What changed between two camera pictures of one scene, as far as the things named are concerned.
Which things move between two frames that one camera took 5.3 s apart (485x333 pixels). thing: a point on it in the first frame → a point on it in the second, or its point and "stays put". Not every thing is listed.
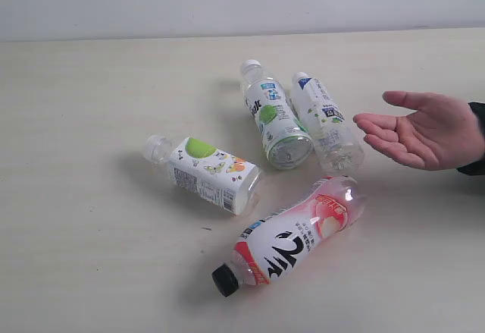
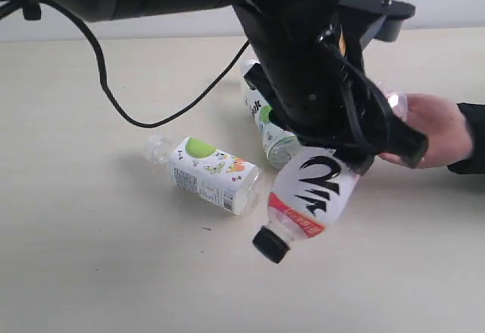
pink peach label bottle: [275, 243] → [311, 190]
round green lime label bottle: [286, 139] stays put
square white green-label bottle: [207, 171] stays put
